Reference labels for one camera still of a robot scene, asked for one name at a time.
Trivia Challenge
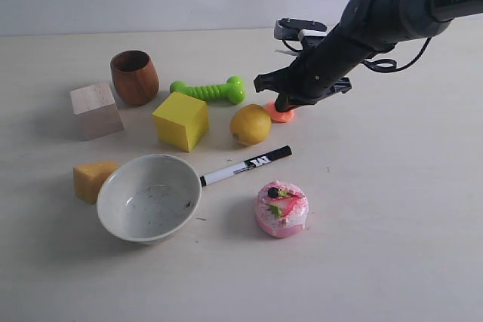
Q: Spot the black cable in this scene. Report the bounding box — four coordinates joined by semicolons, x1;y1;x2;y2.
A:
364;0;433;73

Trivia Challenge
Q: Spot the yellow cheese wedge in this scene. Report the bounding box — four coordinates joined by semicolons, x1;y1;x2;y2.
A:
73;161;119;204

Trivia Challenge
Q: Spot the pink toy cake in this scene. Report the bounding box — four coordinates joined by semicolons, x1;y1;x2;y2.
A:
254;180;309;238

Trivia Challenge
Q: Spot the yellow cube block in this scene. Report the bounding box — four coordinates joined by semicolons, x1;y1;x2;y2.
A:
152;92;209;152

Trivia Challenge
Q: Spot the light wooden cube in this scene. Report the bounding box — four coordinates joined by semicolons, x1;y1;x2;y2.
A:
69;82;124;140

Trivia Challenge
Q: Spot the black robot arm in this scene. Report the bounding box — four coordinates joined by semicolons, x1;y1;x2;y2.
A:
254;0;482;112

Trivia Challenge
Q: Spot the white ceramic bowl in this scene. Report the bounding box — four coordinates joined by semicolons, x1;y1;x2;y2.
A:
96;154;202;245

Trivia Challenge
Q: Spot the yellow lemon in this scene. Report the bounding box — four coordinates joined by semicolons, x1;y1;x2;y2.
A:
230;104;272;146

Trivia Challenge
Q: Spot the black white marker pen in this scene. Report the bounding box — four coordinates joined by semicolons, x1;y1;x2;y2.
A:
200;146;292;187

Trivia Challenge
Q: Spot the brown wooden cup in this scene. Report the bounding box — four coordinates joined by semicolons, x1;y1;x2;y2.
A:
110;50;160;106

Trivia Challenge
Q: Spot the green toy dog bone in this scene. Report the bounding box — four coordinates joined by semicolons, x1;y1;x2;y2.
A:
170;76;246;105

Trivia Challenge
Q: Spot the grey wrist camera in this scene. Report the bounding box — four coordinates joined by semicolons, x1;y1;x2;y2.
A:
273;17;328;54

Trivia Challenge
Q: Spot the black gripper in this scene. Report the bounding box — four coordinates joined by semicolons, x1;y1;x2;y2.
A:
253;23;377;113

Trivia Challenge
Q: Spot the small orange pink object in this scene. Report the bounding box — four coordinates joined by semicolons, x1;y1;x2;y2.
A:
264;102;295;123

